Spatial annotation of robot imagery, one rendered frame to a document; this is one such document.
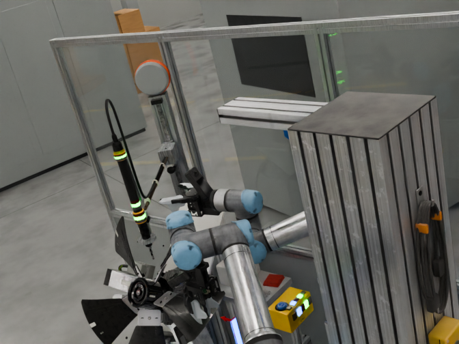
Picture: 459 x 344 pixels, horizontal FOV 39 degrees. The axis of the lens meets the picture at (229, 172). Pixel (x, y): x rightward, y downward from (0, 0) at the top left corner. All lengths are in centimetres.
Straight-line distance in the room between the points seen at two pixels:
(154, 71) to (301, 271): 114
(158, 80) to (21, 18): 500
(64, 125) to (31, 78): 68
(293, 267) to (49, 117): 534
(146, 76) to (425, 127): 166
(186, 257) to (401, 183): 58
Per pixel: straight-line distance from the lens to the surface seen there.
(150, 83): 294
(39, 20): 788
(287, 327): 256
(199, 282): 187
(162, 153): 292
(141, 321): 264
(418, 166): 153
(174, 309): 251
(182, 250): 168
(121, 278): 295
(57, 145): 809
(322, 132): 145
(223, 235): 170
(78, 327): 490
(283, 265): 314
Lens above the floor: 255
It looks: 23 degrees down
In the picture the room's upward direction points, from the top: 14 degrees counter-clockwise
